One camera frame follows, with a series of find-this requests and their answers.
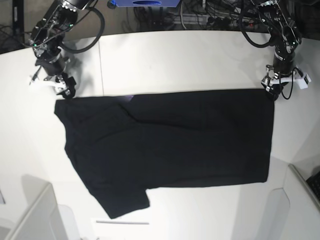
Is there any grey monitor left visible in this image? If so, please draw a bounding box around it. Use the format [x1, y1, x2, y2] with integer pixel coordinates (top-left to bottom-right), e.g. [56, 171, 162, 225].
[0, 174, 82, 240]

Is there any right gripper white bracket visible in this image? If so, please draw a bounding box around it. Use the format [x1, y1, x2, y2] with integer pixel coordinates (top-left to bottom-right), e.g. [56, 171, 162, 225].
[27, 56, 77, 100]

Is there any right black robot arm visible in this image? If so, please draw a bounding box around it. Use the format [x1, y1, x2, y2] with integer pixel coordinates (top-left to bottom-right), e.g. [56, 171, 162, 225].
[29, 0, 105, 99]

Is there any black T-shirt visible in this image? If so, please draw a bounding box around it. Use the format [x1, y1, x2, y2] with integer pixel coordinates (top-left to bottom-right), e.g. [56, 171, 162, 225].
[54, 89, 275, 219]

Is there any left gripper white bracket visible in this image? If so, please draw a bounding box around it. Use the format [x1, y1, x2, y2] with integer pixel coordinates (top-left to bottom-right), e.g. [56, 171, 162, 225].
[261, 64, 307, 102]

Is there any white table slot plate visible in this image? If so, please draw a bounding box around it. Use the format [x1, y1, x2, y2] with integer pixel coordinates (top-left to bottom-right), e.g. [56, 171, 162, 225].
[95, 219, 150, 225]

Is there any black keyboard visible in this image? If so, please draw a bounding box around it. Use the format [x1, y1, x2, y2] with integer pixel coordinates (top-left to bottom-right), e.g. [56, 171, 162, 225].
[306, 174, 320, 200]

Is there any blue box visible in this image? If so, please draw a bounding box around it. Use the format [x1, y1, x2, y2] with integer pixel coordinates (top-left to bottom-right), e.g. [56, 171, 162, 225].
[107, 0, 180, 9]

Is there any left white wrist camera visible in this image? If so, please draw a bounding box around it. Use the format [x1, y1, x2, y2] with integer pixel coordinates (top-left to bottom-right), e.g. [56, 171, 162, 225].
[295, 73, 312, 90]

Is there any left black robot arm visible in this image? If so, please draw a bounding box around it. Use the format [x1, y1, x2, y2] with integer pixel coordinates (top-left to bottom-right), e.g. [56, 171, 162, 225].
[238, 0, 311, 101]

